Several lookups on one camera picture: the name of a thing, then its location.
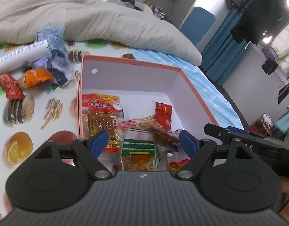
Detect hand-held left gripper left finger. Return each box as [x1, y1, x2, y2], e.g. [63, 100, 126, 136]
[29, 129, 113, 180]

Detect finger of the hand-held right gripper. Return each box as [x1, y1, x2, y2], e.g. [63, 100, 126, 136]
[204, 123, 251, 144]

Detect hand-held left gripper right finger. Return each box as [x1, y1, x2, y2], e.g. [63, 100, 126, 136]
[177, 129, 258, 180]

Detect red oval-label snack packet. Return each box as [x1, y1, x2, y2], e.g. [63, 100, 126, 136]
[81, 94, 123, 152]

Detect shiny red snack packet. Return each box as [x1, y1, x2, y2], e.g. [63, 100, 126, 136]
[154, 102, 172, 130]

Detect green-topped snack packet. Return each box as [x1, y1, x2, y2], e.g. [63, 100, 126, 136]
[120, 129, 159, 172]

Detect brown tofu snack packet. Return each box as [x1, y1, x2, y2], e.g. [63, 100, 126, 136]
[117, 115, 158, 133]

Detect pink cardboard box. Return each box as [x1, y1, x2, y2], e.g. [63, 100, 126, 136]
[77, 55, 220, 172]

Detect person's right forearm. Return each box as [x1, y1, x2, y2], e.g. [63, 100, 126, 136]
[280, 176, 289, 217]

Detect red suitcase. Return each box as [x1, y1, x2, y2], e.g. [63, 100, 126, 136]
[247, 113, 275, 136]

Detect teal cloth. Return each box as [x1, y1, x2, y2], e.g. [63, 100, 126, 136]
[274, 108, 289, 136]

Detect black stand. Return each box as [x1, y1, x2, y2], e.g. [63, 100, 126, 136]
[275, 80, 289, 106]

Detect fruit print sheet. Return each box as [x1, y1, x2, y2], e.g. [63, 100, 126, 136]
[0, 39, 135, 219]

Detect blue curtain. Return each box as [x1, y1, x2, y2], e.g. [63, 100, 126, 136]
[202, 8, 244, 87]

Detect blue grey crumpled wrapper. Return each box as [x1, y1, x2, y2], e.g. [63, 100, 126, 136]
[32, 49, 76, 87]

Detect dark hanging bag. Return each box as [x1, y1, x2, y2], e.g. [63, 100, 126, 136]
[262, 47, 280, 75]

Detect orange snack packet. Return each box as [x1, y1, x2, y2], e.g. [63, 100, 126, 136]
[18, 69, 55, 90]

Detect plain red snack packet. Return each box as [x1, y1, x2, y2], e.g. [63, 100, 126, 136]
[0, 73, 25, 100]

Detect white puffer jacket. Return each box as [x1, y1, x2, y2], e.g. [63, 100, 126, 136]
[271, 24, 289, 64]

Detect blue chair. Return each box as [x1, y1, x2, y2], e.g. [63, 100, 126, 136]
[179, 7, 216, 46]

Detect light blue plastic wrapper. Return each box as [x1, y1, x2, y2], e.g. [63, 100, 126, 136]
[36, 26, 65, 51]

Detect white tube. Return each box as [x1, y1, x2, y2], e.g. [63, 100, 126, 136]
[0, 40, 49, 74]

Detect grey duvet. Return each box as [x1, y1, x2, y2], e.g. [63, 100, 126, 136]
[0, 0, 202, 65]

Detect black hanging jacket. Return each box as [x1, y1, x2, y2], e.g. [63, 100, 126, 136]
[230, 0, 289, 45]

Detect row of small bottles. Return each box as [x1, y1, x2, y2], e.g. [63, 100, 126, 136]
[151, 4, 169, 20]

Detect dark cloth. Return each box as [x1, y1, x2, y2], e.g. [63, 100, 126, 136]
[114, 0, 146, 12]

